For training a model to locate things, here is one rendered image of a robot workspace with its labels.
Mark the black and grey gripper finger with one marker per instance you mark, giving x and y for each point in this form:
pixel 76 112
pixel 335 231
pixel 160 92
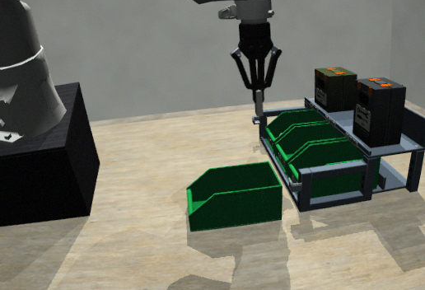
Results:
pixel 262 84
pixel 253 74

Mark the green open-front bin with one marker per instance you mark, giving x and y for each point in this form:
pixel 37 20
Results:
pixel 321 154
pixel 286 121
pixel 299 137
pixel 256 196

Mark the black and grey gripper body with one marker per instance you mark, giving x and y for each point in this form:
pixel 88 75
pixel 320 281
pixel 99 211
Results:
pixel 253 35

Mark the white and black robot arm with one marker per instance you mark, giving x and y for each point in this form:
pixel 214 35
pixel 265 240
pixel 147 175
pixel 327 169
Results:
pixel 29 103

